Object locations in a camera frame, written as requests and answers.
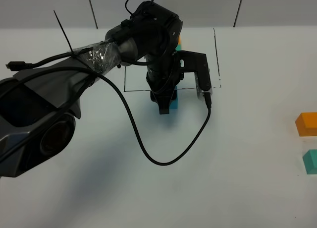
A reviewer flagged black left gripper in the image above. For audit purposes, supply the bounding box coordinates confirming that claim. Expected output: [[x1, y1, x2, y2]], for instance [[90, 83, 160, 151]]
[[146, 51, 183, 114]]

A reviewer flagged blue block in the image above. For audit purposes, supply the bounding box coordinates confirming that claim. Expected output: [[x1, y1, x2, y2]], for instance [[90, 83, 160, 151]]
[[169, 86, 178, 110]]

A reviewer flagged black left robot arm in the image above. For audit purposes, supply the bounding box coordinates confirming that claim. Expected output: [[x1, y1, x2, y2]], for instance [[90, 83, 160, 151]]
[[0, 1, 183, 177]]

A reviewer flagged green template block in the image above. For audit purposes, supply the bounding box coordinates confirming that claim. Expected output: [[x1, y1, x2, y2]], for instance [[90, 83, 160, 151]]
[[176, 44, 182, 51]]

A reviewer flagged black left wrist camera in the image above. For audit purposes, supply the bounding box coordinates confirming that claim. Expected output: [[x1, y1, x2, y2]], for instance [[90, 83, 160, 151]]
[[177, 51, 212, 101]]

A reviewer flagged black left camera cable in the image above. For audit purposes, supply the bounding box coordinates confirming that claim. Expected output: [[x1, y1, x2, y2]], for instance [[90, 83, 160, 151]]
[[5, 60, 212, 166]]

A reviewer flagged black cable tie left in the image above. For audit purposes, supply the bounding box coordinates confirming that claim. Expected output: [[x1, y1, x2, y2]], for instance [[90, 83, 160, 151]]
[[53, 10, 74, 54]]

